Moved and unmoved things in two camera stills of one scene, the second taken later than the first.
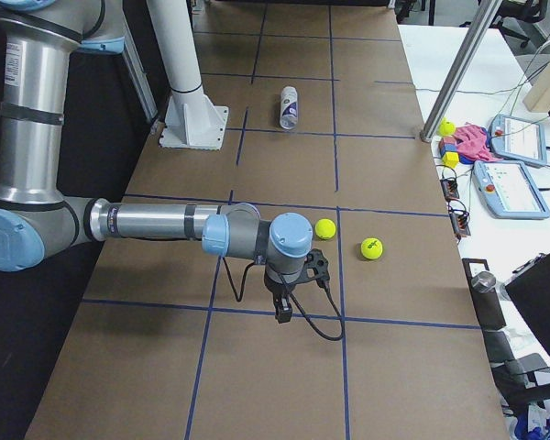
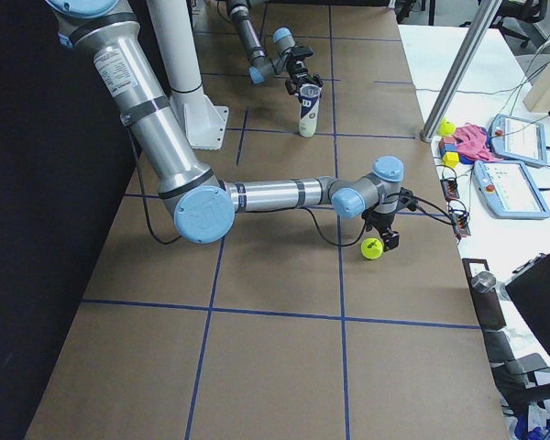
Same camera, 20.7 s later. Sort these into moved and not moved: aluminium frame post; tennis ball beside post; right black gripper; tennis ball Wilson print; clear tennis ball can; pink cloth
Moved: clear tennis ball can; right black gripper
Not moved: tennis ball beside post; pink cloth; aluminium frame post; tennis ball Wilson print
